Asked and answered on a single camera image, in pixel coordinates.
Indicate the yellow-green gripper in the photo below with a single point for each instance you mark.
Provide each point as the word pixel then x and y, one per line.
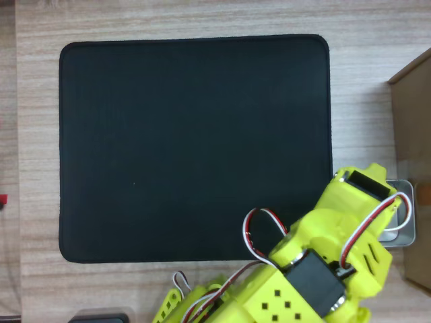
pixel 368 184

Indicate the yellow-green robot arm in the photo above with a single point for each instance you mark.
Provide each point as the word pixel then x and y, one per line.
pixel 269 296

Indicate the brown cardboard box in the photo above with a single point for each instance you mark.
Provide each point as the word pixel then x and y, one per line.
pixel 415 134

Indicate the black plastic device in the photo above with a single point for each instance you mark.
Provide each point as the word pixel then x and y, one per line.
pixel 99 317

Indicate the square metal tin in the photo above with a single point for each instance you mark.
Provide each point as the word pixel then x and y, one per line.
pixel 405 215

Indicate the black mouse mat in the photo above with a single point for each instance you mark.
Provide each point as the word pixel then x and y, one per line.
pixel 168 134

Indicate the red clamp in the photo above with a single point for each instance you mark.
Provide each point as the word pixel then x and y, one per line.
pixel 3 200

